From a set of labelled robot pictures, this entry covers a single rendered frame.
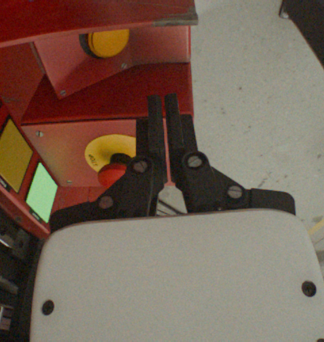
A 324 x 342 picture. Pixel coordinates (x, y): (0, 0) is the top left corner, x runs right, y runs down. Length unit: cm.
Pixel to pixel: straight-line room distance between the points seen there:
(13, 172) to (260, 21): 96
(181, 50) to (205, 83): 91
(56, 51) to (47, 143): 9
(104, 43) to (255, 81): 101
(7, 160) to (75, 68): 10
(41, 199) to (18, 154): 6
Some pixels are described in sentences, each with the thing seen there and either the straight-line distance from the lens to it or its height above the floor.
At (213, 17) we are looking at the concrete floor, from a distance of 103.
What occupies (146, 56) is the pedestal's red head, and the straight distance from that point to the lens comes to 27.
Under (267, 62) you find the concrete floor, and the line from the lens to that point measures 116.
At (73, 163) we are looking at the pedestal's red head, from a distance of 29.
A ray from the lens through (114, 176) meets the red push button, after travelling 24.
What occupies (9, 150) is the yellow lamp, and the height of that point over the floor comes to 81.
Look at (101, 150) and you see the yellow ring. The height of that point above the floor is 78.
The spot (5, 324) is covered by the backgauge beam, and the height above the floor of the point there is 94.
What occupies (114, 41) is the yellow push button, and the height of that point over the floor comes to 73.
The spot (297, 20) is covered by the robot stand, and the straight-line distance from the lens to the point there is 94.
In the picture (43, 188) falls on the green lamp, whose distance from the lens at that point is 29.
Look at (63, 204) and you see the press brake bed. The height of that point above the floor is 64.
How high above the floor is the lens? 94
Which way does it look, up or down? 35 degrees down
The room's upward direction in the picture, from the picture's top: 177 degrees counter-clockwise
